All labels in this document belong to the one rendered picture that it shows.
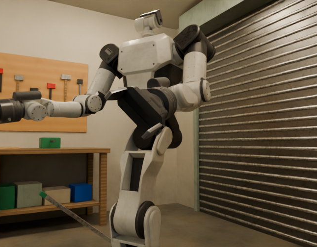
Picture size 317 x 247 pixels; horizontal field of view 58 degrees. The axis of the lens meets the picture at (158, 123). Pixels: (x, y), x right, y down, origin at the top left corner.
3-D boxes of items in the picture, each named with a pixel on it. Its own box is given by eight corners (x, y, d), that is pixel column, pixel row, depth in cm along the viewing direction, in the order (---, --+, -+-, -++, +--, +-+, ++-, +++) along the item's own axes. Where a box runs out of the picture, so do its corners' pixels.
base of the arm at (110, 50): (108, 77, 150) (119, 60, 152) (127, 83, 143) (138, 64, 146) (93, 59, 137) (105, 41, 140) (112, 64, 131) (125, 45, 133)
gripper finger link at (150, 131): (149, 128, 54) (160, 122, 60) (139, 138, 56) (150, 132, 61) (155, 134, 54) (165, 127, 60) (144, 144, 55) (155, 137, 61)
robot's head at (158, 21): (149, 29, 134) (144, 12, 131) (165, 26, 129) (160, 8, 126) (143, 33, 129) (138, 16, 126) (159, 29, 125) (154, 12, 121)
